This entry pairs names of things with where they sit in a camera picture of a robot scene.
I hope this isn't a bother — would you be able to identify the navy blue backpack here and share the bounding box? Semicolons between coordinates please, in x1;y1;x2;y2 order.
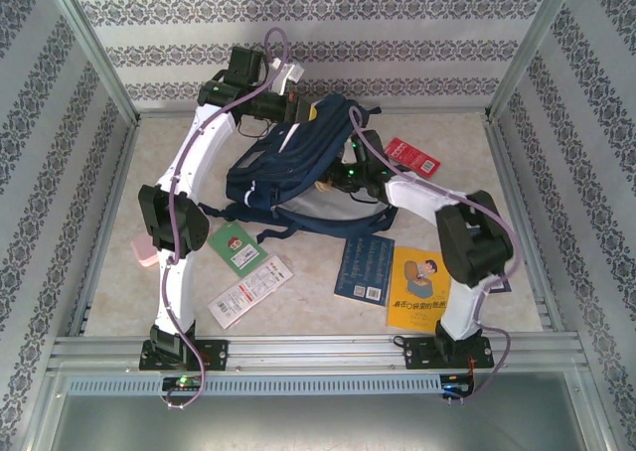
201;92;399;246

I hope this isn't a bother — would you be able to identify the yellow cartoon cover book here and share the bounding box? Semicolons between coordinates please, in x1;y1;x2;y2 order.
386;245;452;333

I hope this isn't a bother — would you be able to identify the green card package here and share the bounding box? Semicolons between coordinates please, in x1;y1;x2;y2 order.
207;222;263;279

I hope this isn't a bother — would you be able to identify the white and red stationery package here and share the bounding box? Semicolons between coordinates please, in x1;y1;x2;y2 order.
207;254;294;331

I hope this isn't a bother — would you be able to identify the pink pencil box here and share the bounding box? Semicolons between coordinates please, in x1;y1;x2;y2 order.
129;234;160;269

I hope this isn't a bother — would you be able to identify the right controller board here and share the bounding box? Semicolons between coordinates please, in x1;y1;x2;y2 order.
439;380;476;400

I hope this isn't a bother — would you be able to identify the controller board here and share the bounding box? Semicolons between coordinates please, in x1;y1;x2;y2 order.
439;380;476;400
161;375;204;392

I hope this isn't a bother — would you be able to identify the grey metal sheet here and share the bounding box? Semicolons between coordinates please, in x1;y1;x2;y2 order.
29;371;612;451

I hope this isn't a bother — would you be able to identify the left controller board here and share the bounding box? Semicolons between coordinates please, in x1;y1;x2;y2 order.
161;375;204;392

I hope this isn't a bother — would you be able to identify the aluminium back rail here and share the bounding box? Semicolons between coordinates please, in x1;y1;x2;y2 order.
136;105;491;120

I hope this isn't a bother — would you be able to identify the aluminium frame post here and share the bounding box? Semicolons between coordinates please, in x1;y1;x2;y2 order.
42;0;143;127
484;0;582;124

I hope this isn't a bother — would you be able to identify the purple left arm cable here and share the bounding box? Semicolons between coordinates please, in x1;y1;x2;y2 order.
161;26;292;412

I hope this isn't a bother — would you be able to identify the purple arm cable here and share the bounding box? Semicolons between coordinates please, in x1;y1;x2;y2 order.
161;26;292;412
347;103;523;403

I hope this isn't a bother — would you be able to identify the aluminium side rail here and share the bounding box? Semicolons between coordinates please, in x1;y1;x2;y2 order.
484;115;565;333
67;120;143;338

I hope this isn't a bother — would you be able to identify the aluminium mounting rail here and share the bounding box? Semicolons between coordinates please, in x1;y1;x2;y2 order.
47;334;590;376

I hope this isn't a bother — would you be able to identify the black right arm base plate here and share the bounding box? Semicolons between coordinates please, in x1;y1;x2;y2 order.
401;335;496;372

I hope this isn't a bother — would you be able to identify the grey slotted cable duct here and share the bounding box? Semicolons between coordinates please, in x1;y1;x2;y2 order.
65;374;444;398

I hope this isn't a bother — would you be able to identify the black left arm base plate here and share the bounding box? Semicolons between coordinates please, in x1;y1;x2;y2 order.
137;338;231;373

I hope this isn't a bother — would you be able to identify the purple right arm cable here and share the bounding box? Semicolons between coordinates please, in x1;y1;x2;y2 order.
347;103;523;403

